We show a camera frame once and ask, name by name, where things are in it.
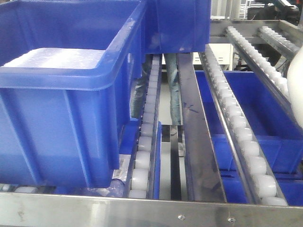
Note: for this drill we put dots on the blue bin lower right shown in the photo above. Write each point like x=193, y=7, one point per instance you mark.
x=279, y=138

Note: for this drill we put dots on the white round plastic bin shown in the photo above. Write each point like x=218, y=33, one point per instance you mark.
x=295, y=86

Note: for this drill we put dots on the white roller track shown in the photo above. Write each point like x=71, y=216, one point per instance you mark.
x=285, y=47
x=143, y=179
x=258, y=180
x=267, y=73

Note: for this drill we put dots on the blue bin front left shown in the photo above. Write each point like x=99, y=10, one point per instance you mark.
x=63, y=127

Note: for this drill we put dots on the flat steel guide rail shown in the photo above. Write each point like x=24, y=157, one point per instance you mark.
x=203, y=178

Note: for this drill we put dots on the white roller track centre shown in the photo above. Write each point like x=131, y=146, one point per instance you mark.
x=143, y=179

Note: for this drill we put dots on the stainless steel shelf rack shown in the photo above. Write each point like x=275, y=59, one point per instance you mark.
x=45, y=210

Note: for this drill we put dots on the blue bin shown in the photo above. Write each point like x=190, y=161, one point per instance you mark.
x=279, y=138
x=177, y=26
x=63, y=127

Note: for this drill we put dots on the person legs in jeans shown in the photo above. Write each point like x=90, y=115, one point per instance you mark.
x=173, y=82

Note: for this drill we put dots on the blue bin rear centre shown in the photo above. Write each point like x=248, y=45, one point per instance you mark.
x=177, y=26

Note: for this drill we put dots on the white roller track rear right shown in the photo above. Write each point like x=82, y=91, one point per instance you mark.
x=285, y=47

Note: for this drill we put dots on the white roller track far right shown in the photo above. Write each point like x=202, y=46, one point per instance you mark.
x=267, y=73

